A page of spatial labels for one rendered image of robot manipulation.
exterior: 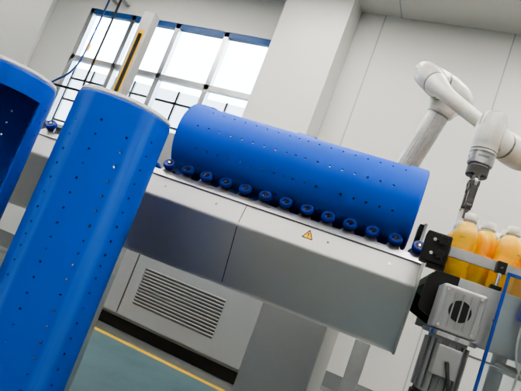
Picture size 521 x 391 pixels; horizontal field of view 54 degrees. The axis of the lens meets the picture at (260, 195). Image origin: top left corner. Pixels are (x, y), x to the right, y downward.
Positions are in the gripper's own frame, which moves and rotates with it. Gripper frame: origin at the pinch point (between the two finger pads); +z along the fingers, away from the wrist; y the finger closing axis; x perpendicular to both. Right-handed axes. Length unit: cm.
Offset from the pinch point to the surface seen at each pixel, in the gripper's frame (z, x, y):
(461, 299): 30, 1, 45
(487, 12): -228, -5, -230
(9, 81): 15, -135, 67
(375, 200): 7.1, -28.8, 22.8
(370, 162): -5.0, -34.5, 20.5
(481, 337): 36.7, 10.3, 31.8
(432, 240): 15.3, -9.6, 32.9
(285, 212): 20, -55, 20
